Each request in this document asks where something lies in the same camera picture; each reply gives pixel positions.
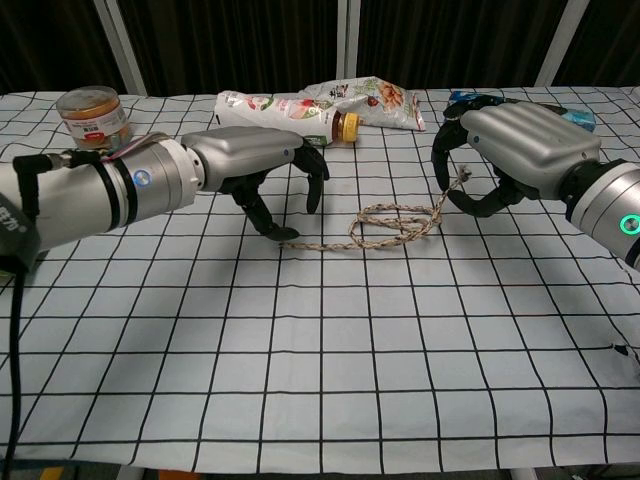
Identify white bottle with yellow cap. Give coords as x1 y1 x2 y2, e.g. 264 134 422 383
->
214 89 362 149

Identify white black-grid tablecloth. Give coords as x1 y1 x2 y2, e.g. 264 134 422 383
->
0 85 640 474

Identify clear jar with orange contents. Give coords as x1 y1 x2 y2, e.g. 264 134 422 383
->
55 85 134 151

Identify silver snack pouch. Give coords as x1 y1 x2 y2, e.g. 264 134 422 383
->
298 75 427 133

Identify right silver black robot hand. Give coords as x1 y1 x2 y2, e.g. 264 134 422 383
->
432 94 604 219

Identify dark ribbed partition panel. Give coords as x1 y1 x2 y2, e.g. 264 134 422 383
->
356 0 572 92
549 0 640 89
117 0 342 97
0 0 129 97

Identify blue cookie box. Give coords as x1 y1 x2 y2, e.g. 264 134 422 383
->
446 89 598 133

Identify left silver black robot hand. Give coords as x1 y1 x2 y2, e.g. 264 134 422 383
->
180 125 331 241

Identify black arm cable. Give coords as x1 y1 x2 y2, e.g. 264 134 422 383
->
0 152 107 464

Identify beige braided rope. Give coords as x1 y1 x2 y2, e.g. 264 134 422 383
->
278 164 474 253

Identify white partition post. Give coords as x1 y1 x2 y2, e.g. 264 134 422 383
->
336 0 361 82
96 0 148 97
535 0 592 89

